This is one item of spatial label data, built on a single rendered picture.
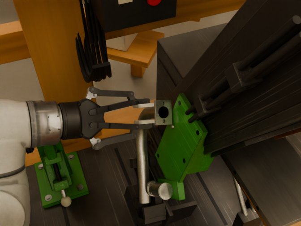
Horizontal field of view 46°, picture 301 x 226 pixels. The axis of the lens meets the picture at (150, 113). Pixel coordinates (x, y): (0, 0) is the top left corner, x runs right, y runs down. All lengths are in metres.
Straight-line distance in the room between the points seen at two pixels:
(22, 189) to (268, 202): 0.49
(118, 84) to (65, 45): 1.73
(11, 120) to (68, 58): 0.33
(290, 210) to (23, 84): 2.28
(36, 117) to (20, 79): 2.16
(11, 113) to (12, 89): 2.10
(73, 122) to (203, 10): 0.60
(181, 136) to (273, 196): 0.23
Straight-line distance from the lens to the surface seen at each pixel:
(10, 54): 1.02
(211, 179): 1.08
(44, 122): 0.68
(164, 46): 0.93
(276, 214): 0.80
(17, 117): 0.67
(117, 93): 0.75
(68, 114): 0.69
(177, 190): 0.82
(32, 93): 2.69
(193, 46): 0.94
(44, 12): 0.86
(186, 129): 0.75
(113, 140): 0.75
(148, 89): 2.58
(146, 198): 0.92
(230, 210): 1.04
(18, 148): 0.68
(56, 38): 0.90
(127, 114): 1.24
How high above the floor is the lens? 1.81
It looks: 48 degrees down
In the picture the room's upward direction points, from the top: straight up
